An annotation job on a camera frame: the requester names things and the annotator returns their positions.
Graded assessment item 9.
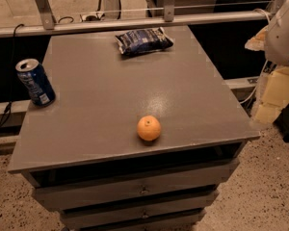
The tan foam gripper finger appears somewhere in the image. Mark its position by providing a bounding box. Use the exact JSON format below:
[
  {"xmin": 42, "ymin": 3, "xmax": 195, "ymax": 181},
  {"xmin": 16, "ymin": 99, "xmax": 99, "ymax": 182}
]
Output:
[{"xmin": 252, "ymin": 66, "xmax": 289, "ymax": 124}]

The orange fruit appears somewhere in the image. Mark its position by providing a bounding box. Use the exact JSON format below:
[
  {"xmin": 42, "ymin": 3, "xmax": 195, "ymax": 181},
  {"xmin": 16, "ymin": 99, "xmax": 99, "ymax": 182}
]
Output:
[{"xmin": 137, "ymin": 115, "xmax": 161, "ymax": 141}]

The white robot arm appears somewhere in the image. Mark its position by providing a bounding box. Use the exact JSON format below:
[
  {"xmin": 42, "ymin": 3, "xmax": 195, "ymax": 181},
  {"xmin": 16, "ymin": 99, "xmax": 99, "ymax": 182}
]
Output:
[{"xmin": 252, "ymin": 0, "xmax": 289, "ymax": 123}]

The blue chip bag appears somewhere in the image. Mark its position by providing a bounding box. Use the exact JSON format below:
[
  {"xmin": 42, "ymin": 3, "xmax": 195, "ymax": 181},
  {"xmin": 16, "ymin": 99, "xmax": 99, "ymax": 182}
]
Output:
[{"xmin": 116, "ymin": 27, "xmax": 173, "ymax": 56}]

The white power strip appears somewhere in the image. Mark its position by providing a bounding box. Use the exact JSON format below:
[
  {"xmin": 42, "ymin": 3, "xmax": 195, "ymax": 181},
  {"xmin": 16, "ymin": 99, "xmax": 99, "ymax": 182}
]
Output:
[{"xmin": 80, "ymin": 13, "xmax": 105, "ymax": 22}]

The grey drawer cabinet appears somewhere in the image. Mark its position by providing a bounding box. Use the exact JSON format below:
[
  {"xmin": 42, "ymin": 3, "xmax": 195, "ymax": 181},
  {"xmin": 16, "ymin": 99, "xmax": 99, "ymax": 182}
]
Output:
[{"xmin": 9, "ymin": 27, "xmax": 258, "ymax": 231}]

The blue soda can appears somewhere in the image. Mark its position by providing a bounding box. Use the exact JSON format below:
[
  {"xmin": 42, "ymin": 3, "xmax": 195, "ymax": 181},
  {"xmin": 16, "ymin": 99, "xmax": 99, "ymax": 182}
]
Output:
[{"xmin": 15, "ymin": 59, "xmax": 56, "ymax": 107}]

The white cable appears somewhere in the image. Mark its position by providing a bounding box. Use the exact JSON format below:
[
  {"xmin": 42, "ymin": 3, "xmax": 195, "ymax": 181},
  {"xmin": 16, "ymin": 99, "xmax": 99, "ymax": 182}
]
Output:
[{"xmin": 239, "ymin": 60, "xmax": 270, "ymax": 106}]

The metal railing frame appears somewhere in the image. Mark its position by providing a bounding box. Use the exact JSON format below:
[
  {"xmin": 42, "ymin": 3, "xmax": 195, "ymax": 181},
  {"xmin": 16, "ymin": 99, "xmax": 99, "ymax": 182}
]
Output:
[{"xmin": 0, "ymin": 0, "xmax": 285, "ymax": 38}]

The black cable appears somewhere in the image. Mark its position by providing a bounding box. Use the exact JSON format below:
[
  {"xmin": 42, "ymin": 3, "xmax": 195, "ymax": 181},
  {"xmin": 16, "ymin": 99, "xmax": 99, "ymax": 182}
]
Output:
[{"xmin": 0, "ymin": 23, "xmax": 25, "ymax": 130}]

